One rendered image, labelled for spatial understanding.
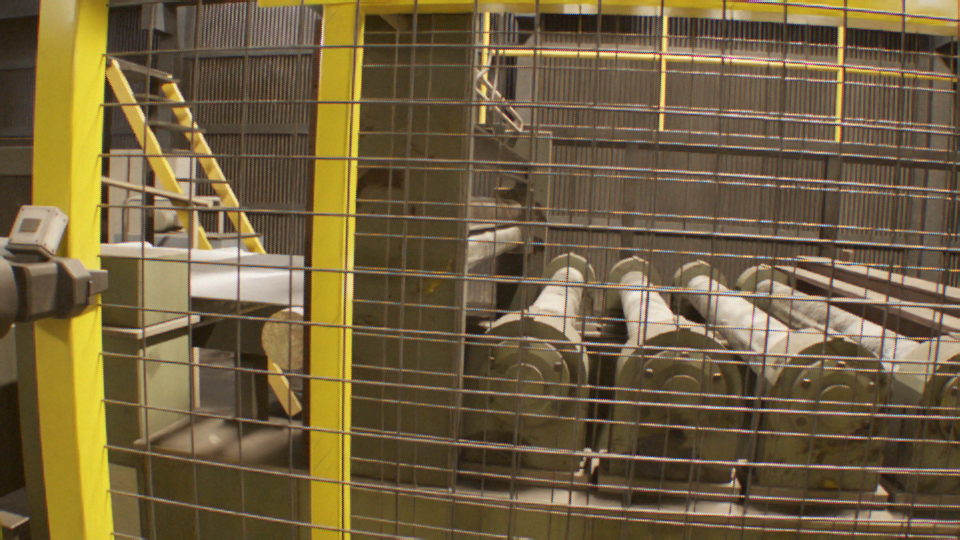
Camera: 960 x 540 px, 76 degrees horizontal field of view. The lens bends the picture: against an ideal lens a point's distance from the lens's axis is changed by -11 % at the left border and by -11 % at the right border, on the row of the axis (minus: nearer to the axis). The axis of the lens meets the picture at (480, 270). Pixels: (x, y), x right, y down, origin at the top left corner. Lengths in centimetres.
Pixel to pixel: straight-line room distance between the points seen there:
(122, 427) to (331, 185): 107
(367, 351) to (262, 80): 1064
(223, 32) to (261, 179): 264
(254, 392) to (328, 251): 313
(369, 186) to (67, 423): 90
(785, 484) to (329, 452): 100
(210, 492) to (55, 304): 118
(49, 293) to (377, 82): 97
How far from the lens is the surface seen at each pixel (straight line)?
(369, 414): 155
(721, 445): 158
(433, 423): 151
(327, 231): 103
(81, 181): 74
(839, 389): 156
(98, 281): 75
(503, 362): 149
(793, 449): 162
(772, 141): 427
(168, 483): 188
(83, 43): 75
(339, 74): 104
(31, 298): 67
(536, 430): 155
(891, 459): 180
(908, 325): 262
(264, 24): 1221
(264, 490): 174
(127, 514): 199
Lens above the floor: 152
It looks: 6 degrees down
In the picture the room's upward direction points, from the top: 3 degrees clockwise
